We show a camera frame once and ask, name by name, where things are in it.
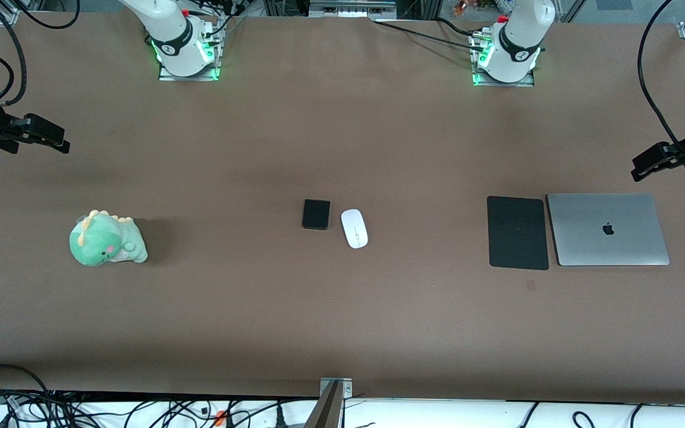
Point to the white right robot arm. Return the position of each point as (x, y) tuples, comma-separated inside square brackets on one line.
[(170, 41)]

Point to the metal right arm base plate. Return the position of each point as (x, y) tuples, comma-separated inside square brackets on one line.
[(167, 77)]

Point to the silver metal bracket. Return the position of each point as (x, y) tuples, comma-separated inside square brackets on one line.
[(347, 389)]

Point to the silver power strip box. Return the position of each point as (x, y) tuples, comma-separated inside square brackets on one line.
[(351, 8)]

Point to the silver closed laptop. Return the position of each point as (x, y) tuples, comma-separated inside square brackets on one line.
[(607, 229)]

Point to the grey metal post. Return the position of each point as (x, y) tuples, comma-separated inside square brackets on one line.
[(324, 413)]

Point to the green dinosaur plush toy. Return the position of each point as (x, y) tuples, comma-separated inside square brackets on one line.
[(104, 241)]

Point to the white computer mouse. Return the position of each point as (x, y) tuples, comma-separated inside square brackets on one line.
[(354, 229)]

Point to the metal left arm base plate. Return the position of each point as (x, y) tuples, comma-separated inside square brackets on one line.
[(524, 82)]

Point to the black smartphone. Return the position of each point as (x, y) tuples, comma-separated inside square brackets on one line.
[(316, 214)]

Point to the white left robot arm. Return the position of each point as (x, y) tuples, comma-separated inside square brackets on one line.
[(518, 47)]

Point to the black mouse pad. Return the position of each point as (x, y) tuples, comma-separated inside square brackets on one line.
[(518, 233)]

